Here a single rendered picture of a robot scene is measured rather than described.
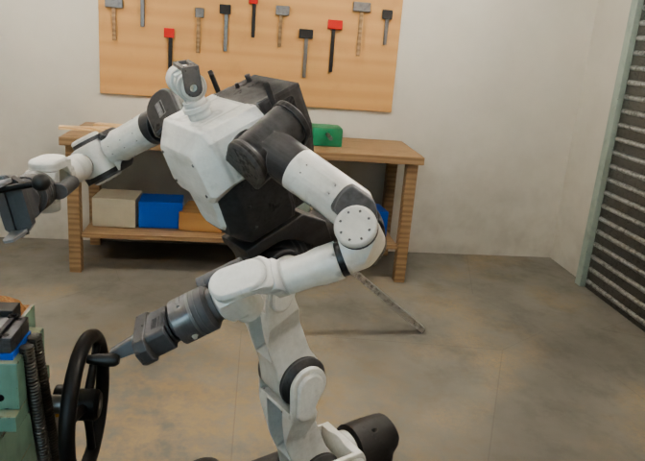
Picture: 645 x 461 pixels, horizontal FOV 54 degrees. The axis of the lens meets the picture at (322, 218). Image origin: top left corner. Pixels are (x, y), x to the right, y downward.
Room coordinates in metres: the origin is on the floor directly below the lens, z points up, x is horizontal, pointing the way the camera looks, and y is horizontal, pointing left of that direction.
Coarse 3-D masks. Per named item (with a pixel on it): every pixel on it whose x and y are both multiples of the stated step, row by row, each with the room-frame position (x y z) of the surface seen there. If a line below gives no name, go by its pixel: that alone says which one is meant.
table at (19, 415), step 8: (32, 304) 1.29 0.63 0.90; (24, 312) 1.25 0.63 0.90; (32, 312) 1.28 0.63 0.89; (32, 320) 1.27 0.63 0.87; (48, 368) 1.09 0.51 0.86; (24, 408) 0.96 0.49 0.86; (0, 416) 0.92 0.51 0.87; (8, 416) 0.92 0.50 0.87; (16, 416) 0.92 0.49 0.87; (24, 416) 0.96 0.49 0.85; (0, 424) 0.92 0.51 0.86; (8, 424) 0.92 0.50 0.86; (16, 424) 0.92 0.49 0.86
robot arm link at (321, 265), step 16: (384, 240) 1.12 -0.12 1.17; (304, 256) 1.08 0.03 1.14; (320, 256) 1.06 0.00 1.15; (336, 256) 1.06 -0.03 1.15; (352, 256) 1.05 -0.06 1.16; (368, 256) 1.05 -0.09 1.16; (288, 272) 1.06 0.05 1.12; (304, 272) 1.06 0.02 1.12; (320, 272) 1.05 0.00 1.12; (336, 272) 1.05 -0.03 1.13; (352, 272) 1.07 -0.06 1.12; (288, 288) 1.06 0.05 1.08; (304, 288) 1.07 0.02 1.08
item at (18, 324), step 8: (0, 304) 1.05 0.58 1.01; (8, 304) 1.06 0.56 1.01; (16, 304) 1.06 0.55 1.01; (0, 312) 1.03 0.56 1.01; (8, 312) 1.03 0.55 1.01; (16, 312) 1.05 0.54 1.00; (0, 320) 1.01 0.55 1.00; (16, 320) 1.02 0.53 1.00; (24, 320) 1.02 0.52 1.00; (8, 328) 0.98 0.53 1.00; (16, 328) 0.98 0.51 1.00; (24, 328) 1.01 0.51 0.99; (8, 336) 0.96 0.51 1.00; (16, 336) 0.97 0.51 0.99; (24, 336) 1.01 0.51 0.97; (0, 344) 0.95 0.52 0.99; (8, 344) 0.95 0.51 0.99; (16, 344) 0.97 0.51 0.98; (0, 352) 0.95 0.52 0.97; (8, 352) 0.95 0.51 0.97; (16, 352) 0.96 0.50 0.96
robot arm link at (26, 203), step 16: (16, 176) 1.23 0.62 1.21; (32, 176) 1.30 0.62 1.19; (16, 192) 1.21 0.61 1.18; (32, 192) 1.26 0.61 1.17; (48, 192) 1.30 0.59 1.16; (0, 208) 1.21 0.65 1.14; (16, 208) 1.22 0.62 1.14; (32, 208) 1.24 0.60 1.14; (16, 224) 1.22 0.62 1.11; (32, 224) 1.22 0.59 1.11
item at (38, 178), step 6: (36, 174) 1.18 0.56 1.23; (42, 174) 1.19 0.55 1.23; (36, 180) 1.17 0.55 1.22; (42, 180) 1.17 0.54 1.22; (48, 180) 1.18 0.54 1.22; (6, 186) 1.17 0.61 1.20; (12, 186) 1.17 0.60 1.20; (18, 186) 1.18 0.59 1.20; (24, 186) 1.18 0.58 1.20; (30, 186) 1.18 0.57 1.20; (36, 186) 1.17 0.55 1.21; (42, 186) 1.17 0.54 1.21; (48, 186) 1.18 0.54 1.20; (0, 192) 1.17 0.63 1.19
